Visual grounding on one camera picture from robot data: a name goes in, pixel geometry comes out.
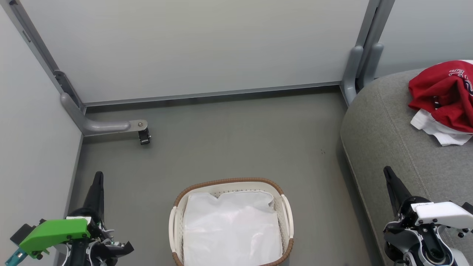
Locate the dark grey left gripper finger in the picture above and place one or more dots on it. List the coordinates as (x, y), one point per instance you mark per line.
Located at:
(95, 195)

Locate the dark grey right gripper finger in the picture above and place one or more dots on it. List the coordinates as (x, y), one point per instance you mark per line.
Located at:
(397, 190)

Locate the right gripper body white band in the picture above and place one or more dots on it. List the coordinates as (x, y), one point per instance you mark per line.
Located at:
(443, 214)

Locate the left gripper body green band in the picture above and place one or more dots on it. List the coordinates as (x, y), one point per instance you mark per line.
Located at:
(55, 232)

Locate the white garment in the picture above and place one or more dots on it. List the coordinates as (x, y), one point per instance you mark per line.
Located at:
(439, 133)

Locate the red basketball jersey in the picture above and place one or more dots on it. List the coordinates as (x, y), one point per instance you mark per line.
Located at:
(447, 96)

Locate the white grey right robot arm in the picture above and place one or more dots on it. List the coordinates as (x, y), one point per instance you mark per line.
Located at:
(425, 247)

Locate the white laundry basket brown rim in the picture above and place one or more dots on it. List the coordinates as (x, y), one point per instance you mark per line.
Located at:
(176, 221)

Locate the white cloth basket liner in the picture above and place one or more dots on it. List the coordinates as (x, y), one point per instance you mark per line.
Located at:
(232, 229)

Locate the grey fabric sofa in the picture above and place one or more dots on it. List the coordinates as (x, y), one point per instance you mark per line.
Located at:
(399, 140)

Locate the grey partition foot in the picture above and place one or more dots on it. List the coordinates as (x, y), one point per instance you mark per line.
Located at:
(99, 126)

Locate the black caster wheel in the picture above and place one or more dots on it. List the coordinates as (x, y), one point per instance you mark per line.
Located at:
(144, 137)

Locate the grey double partition post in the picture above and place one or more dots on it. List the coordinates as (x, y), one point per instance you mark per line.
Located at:
(356, 62)

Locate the grey single partition post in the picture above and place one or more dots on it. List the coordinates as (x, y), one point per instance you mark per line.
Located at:
(40, 51)

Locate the aluminium partition bottom rail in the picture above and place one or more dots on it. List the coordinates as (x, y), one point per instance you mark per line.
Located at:
(221, 93)

